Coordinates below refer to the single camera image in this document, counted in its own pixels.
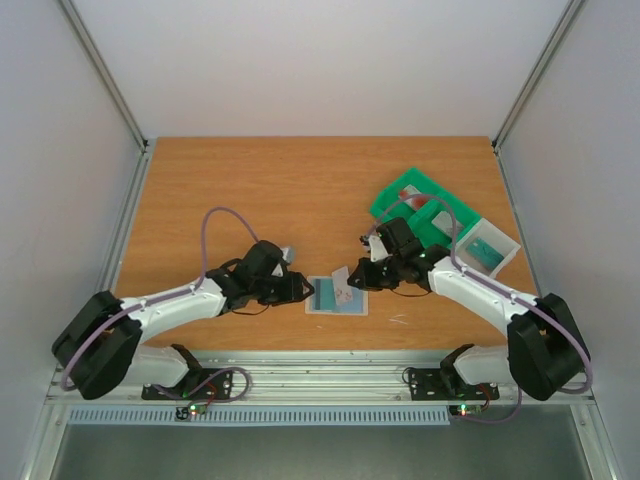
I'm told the right small circuit board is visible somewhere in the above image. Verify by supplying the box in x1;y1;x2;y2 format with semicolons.
449;403;489;417

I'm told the aluminium rail frame front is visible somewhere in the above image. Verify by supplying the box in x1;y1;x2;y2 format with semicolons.
45;349;596;407

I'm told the teal card in tray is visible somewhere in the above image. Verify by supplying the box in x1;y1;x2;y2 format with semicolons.
466;237;504;270

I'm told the left aluminium frame post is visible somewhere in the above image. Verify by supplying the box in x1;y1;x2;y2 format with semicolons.
55;0;149;152

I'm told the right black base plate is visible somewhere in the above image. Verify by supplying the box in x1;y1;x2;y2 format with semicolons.
401;367;500;401

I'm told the green plastic sorting tray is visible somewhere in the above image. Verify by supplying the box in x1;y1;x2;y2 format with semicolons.
369;167;481;248

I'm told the red white card in tray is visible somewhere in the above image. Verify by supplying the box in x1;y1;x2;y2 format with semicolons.
398;184;428;211

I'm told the grey card in tray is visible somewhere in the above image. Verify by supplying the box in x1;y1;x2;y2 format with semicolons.
432;211;464;238

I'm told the left small circuit board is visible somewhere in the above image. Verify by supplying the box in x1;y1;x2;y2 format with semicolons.
174;404;208;421

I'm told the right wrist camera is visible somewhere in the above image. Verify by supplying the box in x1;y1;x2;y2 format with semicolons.
360;233;389;263

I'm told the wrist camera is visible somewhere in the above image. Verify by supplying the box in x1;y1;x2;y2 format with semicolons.
279;246;295;269
360;233;389;263

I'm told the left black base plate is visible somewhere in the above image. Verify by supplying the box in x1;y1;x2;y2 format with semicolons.
141;369;234;401

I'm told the right aluminium frame post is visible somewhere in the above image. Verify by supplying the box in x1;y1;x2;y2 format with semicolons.
491;0;586;156

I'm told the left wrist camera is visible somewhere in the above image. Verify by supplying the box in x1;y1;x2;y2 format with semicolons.
279;246;295;269

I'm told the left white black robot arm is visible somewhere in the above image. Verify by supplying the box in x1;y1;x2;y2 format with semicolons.
51;240;315;400

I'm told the grey slotted cable duct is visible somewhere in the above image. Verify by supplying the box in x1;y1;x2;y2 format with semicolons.
67;405;450;427

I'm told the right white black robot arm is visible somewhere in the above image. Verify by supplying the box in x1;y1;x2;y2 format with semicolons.
347;218;590;401

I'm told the white vip card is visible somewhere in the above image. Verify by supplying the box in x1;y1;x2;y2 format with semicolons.
331;266;353;307

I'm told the small circuit board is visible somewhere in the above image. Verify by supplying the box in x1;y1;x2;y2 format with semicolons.
174;404;208;421
449;403;489;417

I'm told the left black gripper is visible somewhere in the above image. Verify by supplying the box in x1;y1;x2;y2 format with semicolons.
253;272;316;307

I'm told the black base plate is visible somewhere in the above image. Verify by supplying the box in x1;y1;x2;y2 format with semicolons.
401;367;500;401
141;369;234;401

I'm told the beige card holder wallet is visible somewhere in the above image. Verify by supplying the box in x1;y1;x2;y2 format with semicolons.
305;276;368;316

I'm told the aluminium frame post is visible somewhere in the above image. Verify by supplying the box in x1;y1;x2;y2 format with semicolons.
491;0;586;156
55;0;149;152

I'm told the teal card with stripe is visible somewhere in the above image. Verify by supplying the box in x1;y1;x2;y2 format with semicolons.
311;277;336;312

